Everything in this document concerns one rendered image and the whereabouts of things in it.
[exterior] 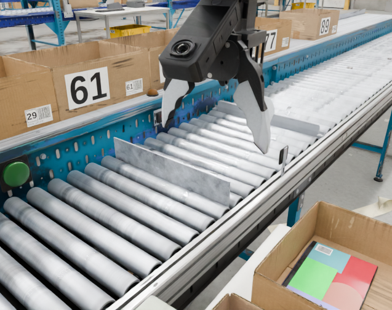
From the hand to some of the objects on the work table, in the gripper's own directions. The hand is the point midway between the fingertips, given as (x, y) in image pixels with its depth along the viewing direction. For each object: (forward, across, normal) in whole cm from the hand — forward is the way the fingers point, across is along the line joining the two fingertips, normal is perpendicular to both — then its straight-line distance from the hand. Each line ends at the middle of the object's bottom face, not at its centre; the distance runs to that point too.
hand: (208, 143), depth 48 cm
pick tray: (+33, -27, -19) cm, 47 cm away
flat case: (+33, -17, -21) cm, 43 cm away
